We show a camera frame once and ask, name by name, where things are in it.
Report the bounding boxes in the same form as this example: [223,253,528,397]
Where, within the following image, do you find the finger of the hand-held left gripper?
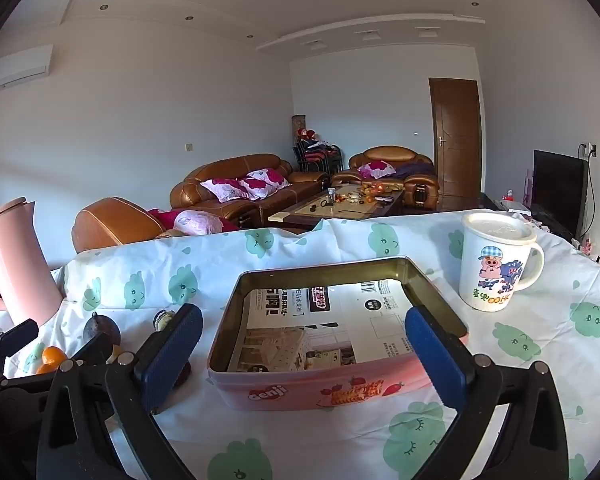
[0,319,40,363]
[74,333,115,367]

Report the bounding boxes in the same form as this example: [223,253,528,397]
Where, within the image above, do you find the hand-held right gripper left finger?
[35,303,204,480]

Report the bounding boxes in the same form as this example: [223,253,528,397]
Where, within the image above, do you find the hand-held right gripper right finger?
[405,305,569,480]

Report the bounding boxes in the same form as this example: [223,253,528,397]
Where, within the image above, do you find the large dark brown round fruit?
[83,312,122,356]

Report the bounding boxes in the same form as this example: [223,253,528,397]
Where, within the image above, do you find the pink tin box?
[207,256,470,412]

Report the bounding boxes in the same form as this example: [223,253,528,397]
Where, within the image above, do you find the pink kettle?
[0,197,63,328]

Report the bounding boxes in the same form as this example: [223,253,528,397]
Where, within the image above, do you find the white cartoon mug with lid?
[459,211,546,313]

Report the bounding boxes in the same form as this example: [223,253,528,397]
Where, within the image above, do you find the brown leather sofa with blanket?
[71,196,241,253]

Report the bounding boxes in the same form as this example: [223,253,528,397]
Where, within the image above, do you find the pale pink pillow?
[172,210,222,236]

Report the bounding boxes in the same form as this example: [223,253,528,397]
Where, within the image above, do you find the white tablecloth with green print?
[0,210,600,480]

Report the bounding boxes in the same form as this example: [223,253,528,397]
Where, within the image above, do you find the dark television stand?
[479,193,581,248]

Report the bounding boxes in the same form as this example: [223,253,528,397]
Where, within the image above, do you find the pink floral cushion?
[200,178,251,203]
[358,161,396,179]
[237,176,282,201]
[247,168,291,188]

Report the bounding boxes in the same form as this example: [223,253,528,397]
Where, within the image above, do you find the pile of orange fruit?
[361,181,402,197]

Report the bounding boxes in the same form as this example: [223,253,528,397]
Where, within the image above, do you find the dark purple blanket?
[394,160,434,179]

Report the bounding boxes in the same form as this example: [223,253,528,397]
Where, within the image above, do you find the wooden coffee table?
[268,183,406,231]

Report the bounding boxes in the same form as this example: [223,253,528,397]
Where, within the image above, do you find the long brown leather sofa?
[170,154,331,216]

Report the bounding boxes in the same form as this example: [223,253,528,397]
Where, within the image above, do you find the black television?
[532,150,589,241]

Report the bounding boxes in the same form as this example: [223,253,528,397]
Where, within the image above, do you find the brown leather armchair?
[332,146,440,211]

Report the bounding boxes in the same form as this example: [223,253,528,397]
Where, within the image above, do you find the brown wooden door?
[428,77,482,198]

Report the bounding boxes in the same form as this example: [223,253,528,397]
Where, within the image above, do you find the stacked dark chairs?
[293,141,342,175]

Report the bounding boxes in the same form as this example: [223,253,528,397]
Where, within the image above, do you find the white air conditioner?
[0,44,55,97]

